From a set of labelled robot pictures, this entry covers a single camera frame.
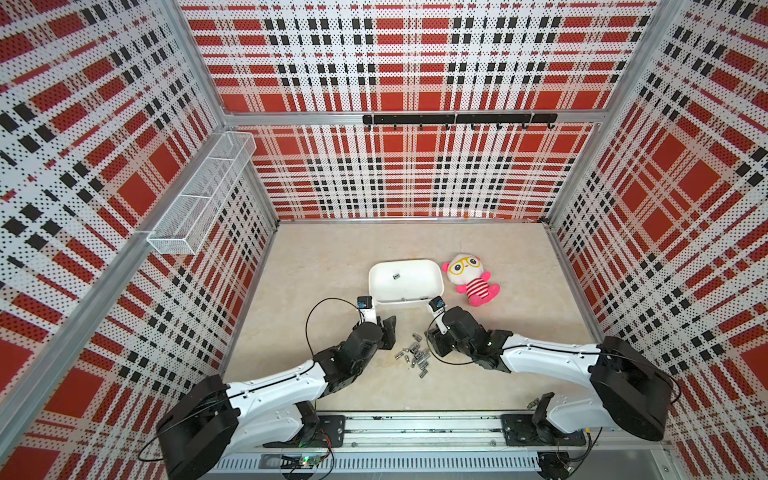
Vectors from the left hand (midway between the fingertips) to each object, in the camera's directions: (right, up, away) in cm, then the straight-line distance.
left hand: (392, 317), depth 84 cm
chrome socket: (+1, +10, +21) cm, 23 cm away
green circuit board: (-19, -30, -15) cm, 39 cm away
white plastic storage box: (+4, +8, +17) cm, 19 cm away
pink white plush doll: (+24, +12, +14) cm, 30 cm away
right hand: (+13, -4, +2) cm, 14 cm away
